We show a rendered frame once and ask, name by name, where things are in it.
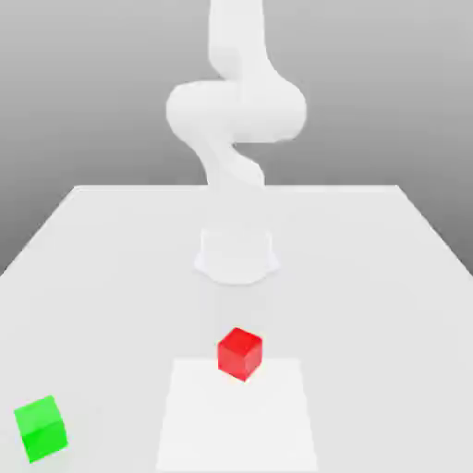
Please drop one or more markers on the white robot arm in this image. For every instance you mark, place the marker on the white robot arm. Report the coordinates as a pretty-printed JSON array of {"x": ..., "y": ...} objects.
[{"x": 236, "y": 111}]

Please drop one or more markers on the small green cube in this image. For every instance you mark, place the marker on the small green cube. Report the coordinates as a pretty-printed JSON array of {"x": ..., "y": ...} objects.
[{"x": 40, "y": 428}]

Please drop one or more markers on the small red cube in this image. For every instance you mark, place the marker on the small red cube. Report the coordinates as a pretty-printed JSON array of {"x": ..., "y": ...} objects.
[{"x": 239, "y": 354}]

